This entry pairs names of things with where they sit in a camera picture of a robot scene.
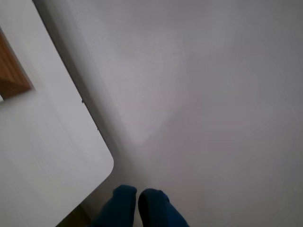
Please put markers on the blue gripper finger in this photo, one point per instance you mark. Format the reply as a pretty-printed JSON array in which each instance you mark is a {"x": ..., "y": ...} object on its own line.
[
  {"x": 118, "y": 208},
  {"x": 156, "y": 210}
]

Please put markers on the wooden chessboard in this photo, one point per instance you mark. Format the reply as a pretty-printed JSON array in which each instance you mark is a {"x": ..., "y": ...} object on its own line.
[{"x": 11, "y": 71}]

